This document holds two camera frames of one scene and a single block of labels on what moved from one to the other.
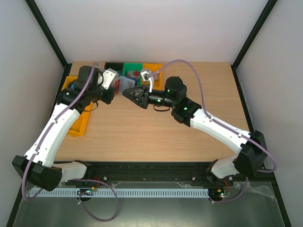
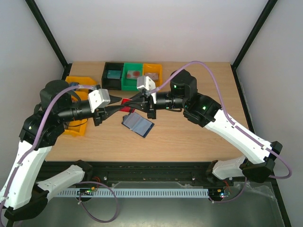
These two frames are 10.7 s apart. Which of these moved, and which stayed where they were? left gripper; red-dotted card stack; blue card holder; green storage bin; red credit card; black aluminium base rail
Moved: blue card holder; red credit card; left gripper
Stayed: black aluminium base rail; red-dotted card stack; green storage bin
